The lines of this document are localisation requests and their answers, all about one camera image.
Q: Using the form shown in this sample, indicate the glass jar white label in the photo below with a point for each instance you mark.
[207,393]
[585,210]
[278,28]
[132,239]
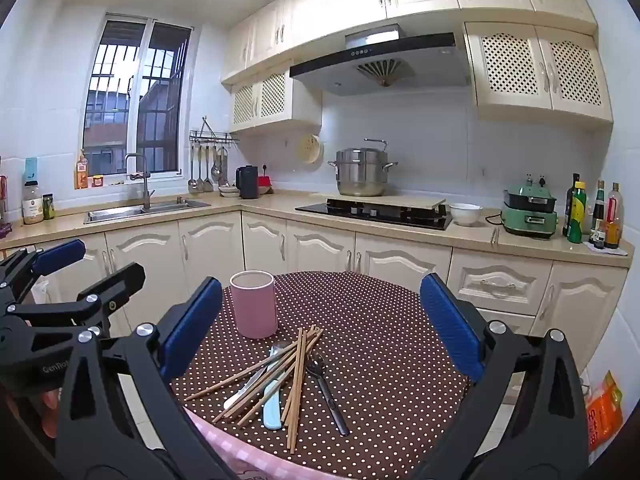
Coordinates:
[33,205]

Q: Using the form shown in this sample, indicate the round cream perforated plate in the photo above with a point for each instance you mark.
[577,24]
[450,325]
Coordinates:
[310,149]

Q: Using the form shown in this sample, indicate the cream base cabinets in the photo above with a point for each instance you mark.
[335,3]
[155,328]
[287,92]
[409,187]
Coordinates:
[310,245]

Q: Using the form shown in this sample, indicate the white bowl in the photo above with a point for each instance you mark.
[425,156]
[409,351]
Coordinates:
[465,215]

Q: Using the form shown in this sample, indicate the black gas stove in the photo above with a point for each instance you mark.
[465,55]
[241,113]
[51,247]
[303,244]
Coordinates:
[350,208]

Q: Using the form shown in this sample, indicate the dark sauce bottle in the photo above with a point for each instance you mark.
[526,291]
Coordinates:
[598,215]

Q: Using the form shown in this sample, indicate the brown polka dot tablecloth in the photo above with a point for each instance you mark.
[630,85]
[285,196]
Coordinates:
[380,360]

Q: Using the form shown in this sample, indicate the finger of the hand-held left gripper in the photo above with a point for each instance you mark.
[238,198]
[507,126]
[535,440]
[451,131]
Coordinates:
[120,281]
[60,256]

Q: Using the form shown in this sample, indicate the pink checked tablecloth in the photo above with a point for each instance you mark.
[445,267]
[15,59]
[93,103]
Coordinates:
[215,450]

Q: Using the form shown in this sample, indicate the orange dish soap bottle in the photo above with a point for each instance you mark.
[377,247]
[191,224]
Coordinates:
[81,172]

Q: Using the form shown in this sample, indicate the green bottle yellow cap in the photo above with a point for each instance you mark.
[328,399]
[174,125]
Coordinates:
[577,220]

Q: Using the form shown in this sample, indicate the stainless steel sink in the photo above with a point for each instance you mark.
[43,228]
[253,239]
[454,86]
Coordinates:
[115,215]

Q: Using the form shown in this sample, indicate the dark oil bottle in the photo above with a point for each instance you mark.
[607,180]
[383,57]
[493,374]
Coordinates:
[571,205]

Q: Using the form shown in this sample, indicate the black and grey range hood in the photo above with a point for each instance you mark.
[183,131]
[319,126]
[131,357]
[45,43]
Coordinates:
[400,60]

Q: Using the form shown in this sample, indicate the small lattice-door wall cabinet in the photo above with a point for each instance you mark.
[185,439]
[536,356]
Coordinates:
[300,105]

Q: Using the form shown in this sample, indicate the barred window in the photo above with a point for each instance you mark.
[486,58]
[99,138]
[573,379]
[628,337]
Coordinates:
[160,110]

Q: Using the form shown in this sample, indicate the small green jar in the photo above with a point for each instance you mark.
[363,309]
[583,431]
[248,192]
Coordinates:
[48,207]

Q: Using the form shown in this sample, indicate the wall utensil rack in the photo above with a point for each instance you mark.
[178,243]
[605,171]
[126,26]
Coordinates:
[210,135]

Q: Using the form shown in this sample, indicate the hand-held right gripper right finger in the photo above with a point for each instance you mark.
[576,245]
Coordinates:
[450,325]

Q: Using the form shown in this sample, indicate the stainless steel steamer pot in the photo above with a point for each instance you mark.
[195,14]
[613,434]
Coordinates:
[362,175]

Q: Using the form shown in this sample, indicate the black kettle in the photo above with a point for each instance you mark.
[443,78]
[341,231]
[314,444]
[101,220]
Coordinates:
[246,182]

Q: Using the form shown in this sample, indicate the wide lattice-door wall cabinet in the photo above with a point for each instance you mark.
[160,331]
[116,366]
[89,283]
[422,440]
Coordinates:
[540,70]

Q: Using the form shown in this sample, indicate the metal faucet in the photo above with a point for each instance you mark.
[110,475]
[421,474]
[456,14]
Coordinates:
[146,195]

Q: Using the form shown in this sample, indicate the bunch of wooden chopsticks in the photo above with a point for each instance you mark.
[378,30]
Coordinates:
[298,375]

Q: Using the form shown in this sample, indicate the red-labelled sauce bottle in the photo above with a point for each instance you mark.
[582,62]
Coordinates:
[613,225]

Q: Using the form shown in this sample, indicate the light blue knife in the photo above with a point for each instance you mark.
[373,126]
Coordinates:
[272,410]

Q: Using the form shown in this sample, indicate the light blue carton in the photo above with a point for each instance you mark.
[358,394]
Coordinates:
[31,167]

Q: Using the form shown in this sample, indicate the white dish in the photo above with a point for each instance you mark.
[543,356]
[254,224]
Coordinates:
[229,191]

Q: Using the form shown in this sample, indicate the orange plastic bag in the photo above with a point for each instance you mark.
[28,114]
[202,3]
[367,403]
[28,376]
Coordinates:
[602,410]

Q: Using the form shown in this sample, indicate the green electric cooker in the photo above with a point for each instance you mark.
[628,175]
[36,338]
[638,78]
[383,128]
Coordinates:
[530,220]

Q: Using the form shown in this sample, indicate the hanging metal kitchen utensil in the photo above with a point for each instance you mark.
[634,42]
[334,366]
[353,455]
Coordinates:
[192,185]
[200,182]
[207,180]
[223,170]
[216,172]

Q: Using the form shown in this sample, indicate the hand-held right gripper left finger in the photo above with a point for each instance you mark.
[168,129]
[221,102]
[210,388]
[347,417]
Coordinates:
[192,330]

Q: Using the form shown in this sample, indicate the red box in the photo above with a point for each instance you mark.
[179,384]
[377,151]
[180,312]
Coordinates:
[265,182]

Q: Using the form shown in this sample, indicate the pink utensil holder cup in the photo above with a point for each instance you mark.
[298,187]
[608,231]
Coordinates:
[252,310]

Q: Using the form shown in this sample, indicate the light wooden board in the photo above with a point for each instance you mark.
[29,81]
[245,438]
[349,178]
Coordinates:
[410,201]

